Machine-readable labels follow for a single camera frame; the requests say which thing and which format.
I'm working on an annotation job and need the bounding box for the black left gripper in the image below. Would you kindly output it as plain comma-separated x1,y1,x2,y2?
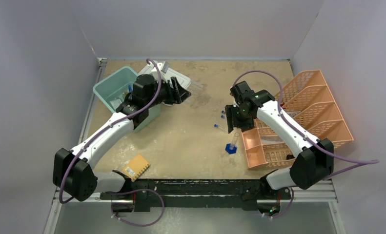
145,77,190,109

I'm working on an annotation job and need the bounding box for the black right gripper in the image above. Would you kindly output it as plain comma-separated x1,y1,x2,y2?
225,104,255,134

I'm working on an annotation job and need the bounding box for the blue base small flask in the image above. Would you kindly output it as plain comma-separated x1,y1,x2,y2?
225,132,240,155

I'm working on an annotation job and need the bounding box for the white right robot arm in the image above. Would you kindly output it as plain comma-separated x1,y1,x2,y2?
225,81,334,198

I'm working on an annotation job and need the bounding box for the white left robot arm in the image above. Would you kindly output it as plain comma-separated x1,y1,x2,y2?
53,74,191,204

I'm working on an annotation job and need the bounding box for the clear plastic tube rack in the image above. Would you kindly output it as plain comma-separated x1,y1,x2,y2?
188,80,206,95

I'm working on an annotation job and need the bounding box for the white plastic bin lid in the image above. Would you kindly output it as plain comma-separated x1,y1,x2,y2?
138,60,191,89

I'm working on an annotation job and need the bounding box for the teal plastic bin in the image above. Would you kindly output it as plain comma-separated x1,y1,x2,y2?
92,66,163,134

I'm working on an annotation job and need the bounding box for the orange mesh file rack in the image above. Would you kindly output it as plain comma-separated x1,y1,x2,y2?
242,70,354,170

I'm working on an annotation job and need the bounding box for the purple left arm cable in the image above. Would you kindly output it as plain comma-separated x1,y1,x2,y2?
59,58,165,227

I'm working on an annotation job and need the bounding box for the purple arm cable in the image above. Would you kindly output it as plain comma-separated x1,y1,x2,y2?
59,58,165,227
233,70,380,220

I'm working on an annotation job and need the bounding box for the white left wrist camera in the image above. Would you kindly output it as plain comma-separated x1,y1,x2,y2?
156,61,169,74

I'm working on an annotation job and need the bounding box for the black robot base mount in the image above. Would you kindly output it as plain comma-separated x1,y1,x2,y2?
101,179,291,213

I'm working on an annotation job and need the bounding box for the aluminium table edge rail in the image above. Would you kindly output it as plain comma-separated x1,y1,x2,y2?
78,58,109,146

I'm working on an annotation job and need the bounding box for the aluminium front frame rail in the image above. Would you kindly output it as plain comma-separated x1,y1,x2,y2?
44,179,345,234

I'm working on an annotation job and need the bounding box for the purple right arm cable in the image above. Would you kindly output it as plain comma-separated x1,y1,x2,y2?
233,70,380,220

